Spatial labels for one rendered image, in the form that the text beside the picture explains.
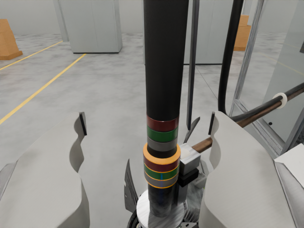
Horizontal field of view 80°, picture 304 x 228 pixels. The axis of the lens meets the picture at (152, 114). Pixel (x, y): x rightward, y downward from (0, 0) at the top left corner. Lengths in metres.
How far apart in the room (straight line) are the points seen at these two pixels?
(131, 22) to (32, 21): 5.96
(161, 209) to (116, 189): 1.90
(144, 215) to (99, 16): 7.26
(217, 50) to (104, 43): 4.05
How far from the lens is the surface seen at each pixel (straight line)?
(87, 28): 7.59
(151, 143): 0.19
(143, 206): 0.30
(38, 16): 14.05
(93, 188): 2.23
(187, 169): 0.25
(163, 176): 0.21
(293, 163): 0.69
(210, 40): 5.95
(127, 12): 12.38
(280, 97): 0.44
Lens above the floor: 1.73
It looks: 32 degrees down
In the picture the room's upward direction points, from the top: 1 degrees counter-clockwise
